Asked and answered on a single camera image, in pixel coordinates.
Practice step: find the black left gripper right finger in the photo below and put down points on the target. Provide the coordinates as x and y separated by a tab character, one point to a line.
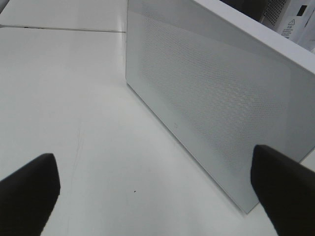
286	191

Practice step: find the white microwave oven body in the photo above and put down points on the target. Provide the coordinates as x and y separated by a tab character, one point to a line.
271	13

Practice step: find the white warning label sticker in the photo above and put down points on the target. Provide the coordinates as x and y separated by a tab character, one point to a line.
292	28

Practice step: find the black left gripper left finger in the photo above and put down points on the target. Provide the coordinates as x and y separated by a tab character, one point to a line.
28	197

